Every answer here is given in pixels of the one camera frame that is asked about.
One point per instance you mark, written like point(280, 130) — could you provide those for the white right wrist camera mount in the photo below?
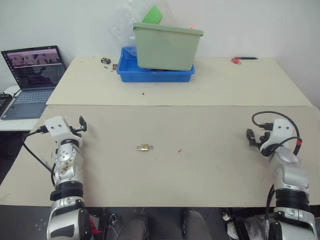
point(278, 133)

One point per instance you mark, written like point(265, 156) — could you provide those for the brass padlock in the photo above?
point(141, 147)

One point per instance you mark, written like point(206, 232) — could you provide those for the small brown chip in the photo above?
point(114, 66)

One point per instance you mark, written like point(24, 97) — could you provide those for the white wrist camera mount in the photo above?
point(60, 128)
point(278, 133)

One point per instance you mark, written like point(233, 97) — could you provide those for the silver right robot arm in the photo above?
point(290, 172)

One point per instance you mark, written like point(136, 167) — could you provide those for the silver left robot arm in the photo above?
point(65, 172)

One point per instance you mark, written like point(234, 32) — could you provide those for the grey open laptop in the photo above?
point(30, 82)

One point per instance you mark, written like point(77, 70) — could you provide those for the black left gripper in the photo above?
point(75, 131)

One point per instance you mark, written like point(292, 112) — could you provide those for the red and black pen tool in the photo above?
point(243, 59)

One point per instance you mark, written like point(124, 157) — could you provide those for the bright green flat board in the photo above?
point(153, 14)

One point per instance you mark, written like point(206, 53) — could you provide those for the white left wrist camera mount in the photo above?
point(60, 128)

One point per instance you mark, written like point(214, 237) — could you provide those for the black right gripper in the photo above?
point(263, 138)

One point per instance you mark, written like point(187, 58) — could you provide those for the clear plastic bag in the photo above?
point(122, 27)

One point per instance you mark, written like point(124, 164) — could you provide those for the blue plastic tray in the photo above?
point(140, 72)

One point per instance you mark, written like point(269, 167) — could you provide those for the pale green plastic bin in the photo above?
point(166, 47)

